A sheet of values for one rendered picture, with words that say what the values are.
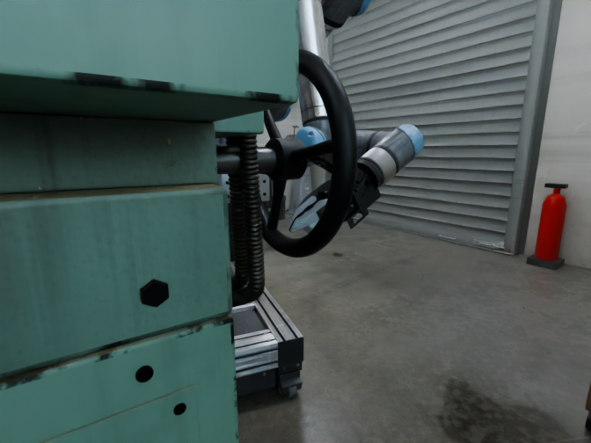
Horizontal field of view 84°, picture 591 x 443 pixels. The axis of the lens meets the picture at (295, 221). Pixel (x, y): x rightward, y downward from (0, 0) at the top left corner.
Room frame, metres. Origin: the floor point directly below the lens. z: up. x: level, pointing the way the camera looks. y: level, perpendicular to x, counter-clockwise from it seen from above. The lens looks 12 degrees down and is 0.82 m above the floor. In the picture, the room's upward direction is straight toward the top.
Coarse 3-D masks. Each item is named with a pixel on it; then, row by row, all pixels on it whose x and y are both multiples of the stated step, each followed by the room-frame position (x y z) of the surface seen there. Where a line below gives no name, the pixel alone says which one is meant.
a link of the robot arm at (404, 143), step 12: (384, 132) 0.74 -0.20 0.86; (396, 132) 0.72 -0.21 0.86; (408, 132) 0.71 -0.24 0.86; (420, 132) 0.72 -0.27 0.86; (372, 144) 0.74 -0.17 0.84; (384, 144) 0.69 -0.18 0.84; (396, 144) 0.69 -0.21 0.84; (408, 144) 0.70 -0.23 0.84; (420, 144) 0.72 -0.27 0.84; (396, 156) 0.67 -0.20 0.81; (408, 156) 0.69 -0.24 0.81
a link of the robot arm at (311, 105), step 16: (304, 0) 0.75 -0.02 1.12; (320, 0) 0.77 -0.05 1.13; (304, 16) 0.74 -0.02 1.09; (320, 16) 0.76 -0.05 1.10; (304, 32) 0.74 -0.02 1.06; (320, 32) 0.75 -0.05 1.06; (304, 48) 0.73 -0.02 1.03; (320, 48) 0.74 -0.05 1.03; (304, 80) 0.73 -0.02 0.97; (304, 96) 0.72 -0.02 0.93; (304, 112) 0.72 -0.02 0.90; (320, 112) 0.71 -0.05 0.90; (304, 128) 0.70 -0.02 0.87; (320, 128) 0.70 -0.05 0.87; (304, 144) 0.69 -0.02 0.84
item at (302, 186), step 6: (294, 126) 4.17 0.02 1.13; (294, 132) 4.23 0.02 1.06; (288, 138) 4.22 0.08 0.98; (294, 138) 4.15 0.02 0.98; (306, 174) 4.29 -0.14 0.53; (300, 180) 4.25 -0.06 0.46; (306, 180) 4.28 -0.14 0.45; (294, 186) 4.35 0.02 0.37; (300, 186) 4.24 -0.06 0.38; (306, 186) 4.27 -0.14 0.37; (294, 192) 4.34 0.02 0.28; (300, 192) 4.23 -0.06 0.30; (306, 192) 4.26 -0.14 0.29; (294, 198) 4.33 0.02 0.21; (300, 198) 4.23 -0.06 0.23; (294, 204) 4.32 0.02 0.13; (294, 210) 4.30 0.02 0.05
